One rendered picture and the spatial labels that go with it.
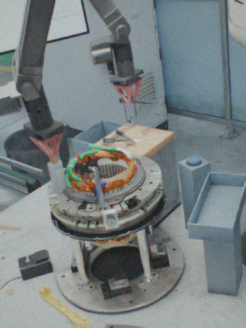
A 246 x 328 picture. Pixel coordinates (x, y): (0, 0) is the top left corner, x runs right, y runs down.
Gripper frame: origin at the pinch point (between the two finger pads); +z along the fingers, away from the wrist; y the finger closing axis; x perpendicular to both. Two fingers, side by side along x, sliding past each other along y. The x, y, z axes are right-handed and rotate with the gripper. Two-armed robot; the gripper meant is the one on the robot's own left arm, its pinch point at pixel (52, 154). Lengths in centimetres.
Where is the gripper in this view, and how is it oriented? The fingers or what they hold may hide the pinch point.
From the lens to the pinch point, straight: 134.6
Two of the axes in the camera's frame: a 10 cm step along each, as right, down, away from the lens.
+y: 6.4, 3.1, -7.0
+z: 1.9, 8.2, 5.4
